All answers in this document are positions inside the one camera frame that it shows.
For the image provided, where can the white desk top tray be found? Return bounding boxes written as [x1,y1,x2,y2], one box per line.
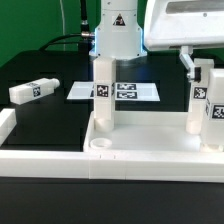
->
[83,110,224,154]

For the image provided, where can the white left fence block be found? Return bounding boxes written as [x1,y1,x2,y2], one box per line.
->
[0,108,17,146]

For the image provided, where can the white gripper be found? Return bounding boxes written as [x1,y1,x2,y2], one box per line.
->
[144,0,224,82]

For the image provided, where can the fiducial marker sheet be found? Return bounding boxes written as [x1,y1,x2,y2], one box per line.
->
[67,82,160,102]

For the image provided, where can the black cables with connectors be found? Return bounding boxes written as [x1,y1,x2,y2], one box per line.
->
[38,0,96,52]

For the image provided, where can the white front fence bar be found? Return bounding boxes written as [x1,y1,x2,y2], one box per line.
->
[0,150,224,183]

